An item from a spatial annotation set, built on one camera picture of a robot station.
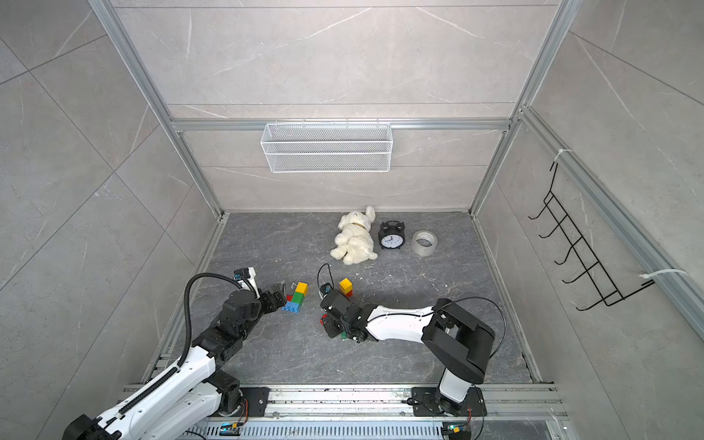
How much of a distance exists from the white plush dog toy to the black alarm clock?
0.05 meters

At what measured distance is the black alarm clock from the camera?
3.38ft

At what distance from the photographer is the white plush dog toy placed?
38.9 inches
